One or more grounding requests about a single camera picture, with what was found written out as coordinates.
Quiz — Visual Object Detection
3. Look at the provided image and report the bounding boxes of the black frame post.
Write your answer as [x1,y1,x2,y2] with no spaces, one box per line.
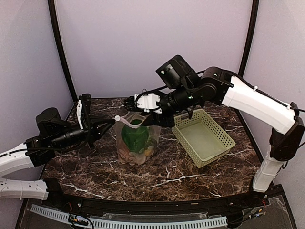
[47,0,78,103]
[238,0,260,77]

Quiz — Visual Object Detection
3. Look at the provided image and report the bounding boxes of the green perforated plastic basket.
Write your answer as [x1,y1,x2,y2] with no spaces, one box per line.
[172,109,235,168]

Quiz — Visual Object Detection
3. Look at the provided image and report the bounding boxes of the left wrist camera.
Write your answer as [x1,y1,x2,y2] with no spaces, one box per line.
[35,93,92,141]

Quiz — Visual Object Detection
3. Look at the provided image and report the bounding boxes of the black front rail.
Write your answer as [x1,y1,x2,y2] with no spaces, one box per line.
[22,185,291,223]

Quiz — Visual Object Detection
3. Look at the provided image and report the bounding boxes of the brown potato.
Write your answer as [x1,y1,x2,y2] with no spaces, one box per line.
[117,145,146,166]

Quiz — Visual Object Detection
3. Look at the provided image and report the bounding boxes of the green pepper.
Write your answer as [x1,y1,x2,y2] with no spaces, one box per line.
[121,125,149,154]

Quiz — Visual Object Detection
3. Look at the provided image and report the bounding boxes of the white slotted cable duct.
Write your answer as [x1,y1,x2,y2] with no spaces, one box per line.
[30,204,228,229]

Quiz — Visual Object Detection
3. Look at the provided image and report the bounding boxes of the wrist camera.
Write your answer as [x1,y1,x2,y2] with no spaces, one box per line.
[35,93,92,141]
[123,54,198,114]

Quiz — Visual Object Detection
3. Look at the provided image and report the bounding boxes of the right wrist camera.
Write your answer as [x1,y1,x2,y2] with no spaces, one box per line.
[123,54,198,114]

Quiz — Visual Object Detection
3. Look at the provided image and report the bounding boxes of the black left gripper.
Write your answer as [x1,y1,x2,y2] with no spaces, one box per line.
[51,115,116,150]

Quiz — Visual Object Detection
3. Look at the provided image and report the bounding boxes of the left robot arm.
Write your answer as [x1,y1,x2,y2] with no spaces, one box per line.
[0,118,115,208]

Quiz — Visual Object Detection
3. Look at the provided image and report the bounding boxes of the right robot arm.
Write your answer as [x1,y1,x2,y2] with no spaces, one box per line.
[156,64,305,207]

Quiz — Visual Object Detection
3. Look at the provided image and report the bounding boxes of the black frame post right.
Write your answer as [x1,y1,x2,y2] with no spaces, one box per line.
[238,0,260,77]

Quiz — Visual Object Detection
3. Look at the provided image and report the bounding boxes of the clear zip top bag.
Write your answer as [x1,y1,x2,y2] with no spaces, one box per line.
[114,112,161,166]

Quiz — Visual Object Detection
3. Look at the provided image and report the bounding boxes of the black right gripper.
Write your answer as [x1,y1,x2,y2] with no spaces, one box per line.
[141,83,197,127]

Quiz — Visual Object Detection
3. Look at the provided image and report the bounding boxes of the black frame post left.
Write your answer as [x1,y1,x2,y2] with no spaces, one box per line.
[47,0,78,103]

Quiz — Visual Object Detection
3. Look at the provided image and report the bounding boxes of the orange yellow mango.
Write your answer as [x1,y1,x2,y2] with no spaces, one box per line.
[144,148,155,157]

